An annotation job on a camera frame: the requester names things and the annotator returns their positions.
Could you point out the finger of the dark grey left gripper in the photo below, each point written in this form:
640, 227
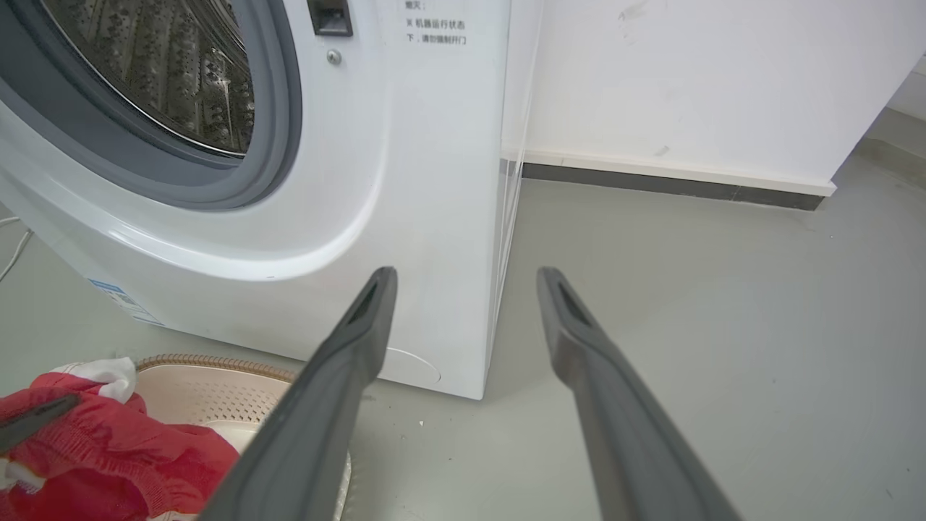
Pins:
318, 427

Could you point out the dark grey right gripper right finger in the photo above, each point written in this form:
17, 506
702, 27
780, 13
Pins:
622, 434

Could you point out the dark grey pointed right gripper left finger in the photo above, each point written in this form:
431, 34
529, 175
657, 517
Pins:
32, 420

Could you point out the red garment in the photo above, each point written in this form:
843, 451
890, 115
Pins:
108, 463

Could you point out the beige perforated laundry basket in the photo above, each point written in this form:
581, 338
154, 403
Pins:
210, 398

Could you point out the white front-load washing machine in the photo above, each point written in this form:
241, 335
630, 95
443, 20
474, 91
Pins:
347, 181

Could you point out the white garment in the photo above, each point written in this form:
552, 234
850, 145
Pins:
108, 374

